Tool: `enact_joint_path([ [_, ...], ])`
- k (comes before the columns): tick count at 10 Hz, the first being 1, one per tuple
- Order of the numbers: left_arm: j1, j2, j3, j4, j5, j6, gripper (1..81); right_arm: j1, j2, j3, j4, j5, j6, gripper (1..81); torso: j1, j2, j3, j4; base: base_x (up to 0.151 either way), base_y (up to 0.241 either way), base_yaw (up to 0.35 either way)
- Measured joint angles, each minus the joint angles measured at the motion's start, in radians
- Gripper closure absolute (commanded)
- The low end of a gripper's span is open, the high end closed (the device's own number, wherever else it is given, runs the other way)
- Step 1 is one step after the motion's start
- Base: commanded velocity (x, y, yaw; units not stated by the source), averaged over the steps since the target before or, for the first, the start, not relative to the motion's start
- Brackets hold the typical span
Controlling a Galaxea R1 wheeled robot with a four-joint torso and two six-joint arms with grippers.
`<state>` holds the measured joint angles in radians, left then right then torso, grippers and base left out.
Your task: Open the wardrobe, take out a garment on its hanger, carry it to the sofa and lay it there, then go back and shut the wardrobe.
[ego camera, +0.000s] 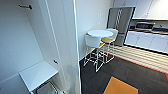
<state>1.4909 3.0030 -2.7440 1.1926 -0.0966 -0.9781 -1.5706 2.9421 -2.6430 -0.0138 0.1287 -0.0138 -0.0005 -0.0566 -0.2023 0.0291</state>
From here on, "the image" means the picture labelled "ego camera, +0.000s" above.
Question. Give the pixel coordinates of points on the tall white storage box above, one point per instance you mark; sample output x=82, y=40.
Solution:
x=38, y=73

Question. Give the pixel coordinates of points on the dark door hinge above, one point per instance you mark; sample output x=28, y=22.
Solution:
x=55, y=61

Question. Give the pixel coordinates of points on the black microwave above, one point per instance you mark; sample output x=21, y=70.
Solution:
x=145, y=26

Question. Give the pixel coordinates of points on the white upper cabinets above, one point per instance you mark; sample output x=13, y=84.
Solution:
x=146, y=8

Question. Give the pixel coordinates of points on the black wardrobe hook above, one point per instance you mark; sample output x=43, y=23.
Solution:
x=25, y=6

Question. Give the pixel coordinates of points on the steel refrigerator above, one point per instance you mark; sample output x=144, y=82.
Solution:
x=120, y=25

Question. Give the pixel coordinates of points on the white wardrobe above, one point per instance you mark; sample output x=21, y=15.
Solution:
x=20, y=36

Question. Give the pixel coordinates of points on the yellow bar stool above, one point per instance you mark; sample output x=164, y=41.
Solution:
x=107, y=40

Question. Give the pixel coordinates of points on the white kitchen counter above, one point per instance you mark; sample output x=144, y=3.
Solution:
x=146, y=41

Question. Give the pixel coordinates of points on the white bar stool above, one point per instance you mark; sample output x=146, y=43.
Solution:
x=113, y=33
x=92, y=41

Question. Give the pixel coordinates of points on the white wardrobe door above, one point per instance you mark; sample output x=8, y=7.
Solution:
x=66, y=40

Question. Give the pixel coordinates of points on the round white high table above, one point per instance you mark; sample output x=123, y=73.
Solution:
x=100, y=33

